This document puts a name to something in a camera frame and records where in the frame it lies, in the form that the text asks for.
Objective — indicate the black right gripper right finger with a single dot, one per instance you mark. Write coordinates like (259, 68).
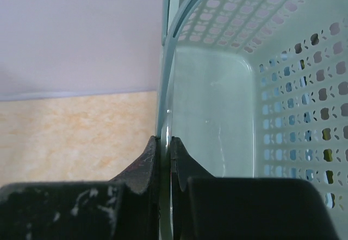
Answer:
(208, 207)

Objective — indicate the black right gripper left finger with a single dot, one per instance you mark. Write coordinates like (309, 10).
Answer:
(125, 207)

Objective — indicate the large teal perforated basket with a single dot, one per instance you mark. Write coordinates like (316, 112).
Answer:
(258, 88)

